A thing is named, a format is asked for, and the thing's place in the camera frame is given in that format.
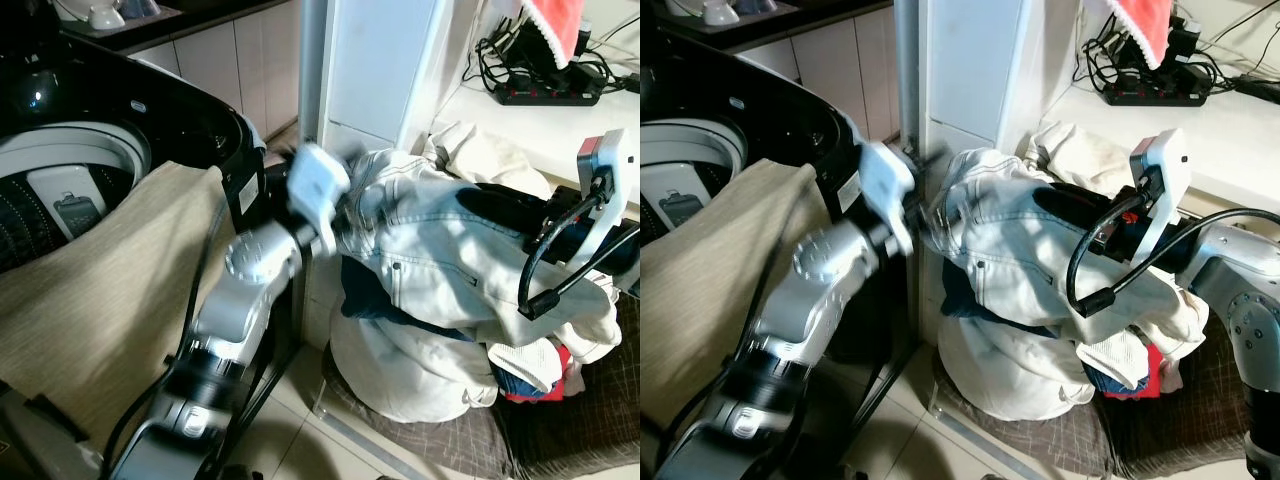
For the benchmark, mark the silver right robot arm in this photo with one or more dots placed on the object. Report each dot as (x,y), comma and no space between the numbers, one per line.
(1240,300)

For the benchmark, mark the white denim jacket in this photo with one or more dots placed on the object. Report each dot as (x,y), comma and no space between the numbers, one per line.
(440,250)
(1010,260)

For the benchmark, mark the black power strip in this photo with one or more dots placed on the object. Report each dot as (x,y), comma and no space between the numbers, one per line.
(1150,97)
(550,95)

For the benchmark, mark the cream crumpled garment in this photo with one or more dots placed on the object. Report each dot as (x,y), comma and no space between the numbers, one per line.
(1085,150)
(490,155)

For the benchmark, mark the black top-load washing machine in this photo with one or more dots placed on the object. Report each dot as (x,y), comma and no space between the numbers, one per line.
(760,100)
(120,100)

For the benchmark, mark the white tall appliance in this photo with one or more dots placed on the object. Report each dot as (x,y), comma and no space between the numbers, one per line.
(975,70)
(380,70)

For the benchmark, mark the white cabinet with dark counter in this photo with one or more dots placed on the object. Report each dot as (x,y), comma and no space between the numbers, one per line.
(220,70)
(850,60)

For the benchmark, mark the red fringed cloth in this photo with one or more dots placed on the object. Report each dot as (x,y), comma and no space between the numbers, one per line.
(1145,25)
(560,25)

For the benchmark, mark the red small garment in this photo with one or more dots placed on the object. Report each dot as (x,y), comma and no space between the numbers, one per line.
(1162,370)
(560,375)

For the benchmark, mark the white bulky garment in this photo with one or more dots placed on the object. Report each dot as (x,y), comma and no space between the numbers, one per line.
(1000,375)
(400,370)

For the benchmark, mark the beige woven cloth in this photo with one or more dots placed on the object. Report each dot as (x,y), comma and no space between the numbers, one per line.
(720,300)
(90,300)

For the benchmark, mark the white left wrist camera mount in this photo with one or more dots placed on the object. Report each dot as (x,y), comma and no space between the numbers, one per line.
(318,180)
(885,185)

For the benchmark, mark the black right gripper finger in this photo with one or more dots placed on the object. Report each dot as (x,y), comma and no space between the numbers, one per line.
(1065,210)
(505,210)

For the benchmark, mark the white bowl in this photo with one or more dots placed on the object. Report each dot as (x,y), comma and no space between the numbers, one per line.
(720,12)
(104,17)

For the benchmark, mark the navy blue garment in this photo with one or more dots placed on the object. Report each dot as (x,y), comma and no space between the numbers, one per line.
(960,295)
(365,295)

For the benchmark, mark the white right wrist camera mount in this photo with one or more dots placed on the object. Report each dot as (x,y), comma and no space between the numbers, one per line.
(1165,170)
(608,165)

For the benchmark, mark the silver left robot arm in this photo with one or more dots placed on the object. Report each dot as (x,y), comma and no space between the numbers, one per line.
(800,300)
(240,290)

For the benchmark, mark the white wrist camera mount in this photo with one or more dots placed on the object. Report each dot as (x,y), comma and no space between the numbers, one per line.
(885,185)
(318,180)
(608,165)
(1165,170)

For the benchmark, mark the grey vertical pipe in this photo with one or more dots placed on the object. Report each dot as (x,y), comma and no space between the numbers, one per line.
(906,60)
(313,60)

